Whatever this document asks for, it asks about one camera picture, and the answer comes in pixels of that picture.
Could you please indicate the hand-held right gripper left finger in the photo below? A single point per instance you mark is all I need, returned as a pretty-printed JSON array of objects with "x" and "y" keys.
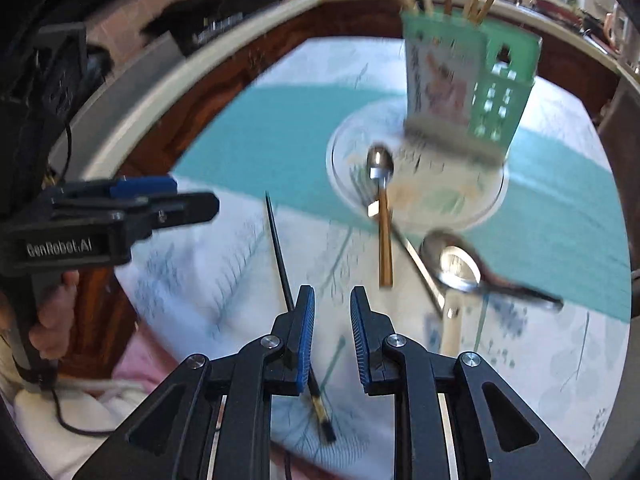
[{"x": 305, "y": 340}]

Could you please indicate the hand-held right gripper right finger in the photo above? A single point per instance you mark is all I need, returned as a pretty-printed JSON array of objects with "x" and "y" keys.
[{"x": 360, "y": 340}]

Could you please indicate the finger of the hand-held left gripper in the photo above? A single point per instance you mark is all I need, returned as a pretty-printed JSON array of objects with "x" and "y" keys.
[
  {"x": 190, "y": 207},
  {"x": 145, "y": 187}
]

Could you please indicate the steel fork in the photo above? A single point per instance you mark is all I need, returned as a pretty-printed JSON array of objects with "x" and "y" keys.
[{"x": 416, "y": 270}]

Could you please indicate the black chopstick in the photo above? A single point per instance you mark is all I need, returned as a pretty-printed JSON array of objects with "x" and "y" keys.
[{"x": 278, "y": 245}]

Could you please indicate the large steel spoon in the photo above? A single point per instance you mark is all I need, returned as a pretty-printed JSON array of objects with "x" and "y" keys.
[{"x": 455, "y": 265}]

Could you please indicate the green plastic utensil holder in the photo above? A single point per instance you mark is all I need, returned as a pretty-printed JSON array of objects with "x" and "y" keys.
[{"x": 500, "y": 100}]

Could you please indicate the person's left hand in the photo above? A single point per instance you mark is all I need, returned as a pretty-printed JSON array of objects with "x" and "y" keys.
[{"x": 52, "y": 315}]

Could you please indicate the leaf print tablecloth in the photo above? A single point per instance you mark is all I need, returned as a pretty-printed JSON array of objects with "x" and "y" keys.
[{"x": 280, "y": 150}]

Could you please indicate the pink cloth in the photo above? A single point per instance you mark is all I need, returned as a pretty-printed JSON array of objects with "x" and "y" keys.
[{"x": 140, "y": 360}]

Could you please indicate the round white placemat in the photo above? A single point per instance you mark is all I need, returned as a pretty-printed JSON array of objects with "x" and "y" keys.
[{"x": 350, "y": 150}]

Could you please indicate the black gas stove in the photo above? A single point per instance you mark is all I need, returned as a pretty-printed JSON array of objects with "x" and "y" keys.
[{"x": 225, "y": 10}]

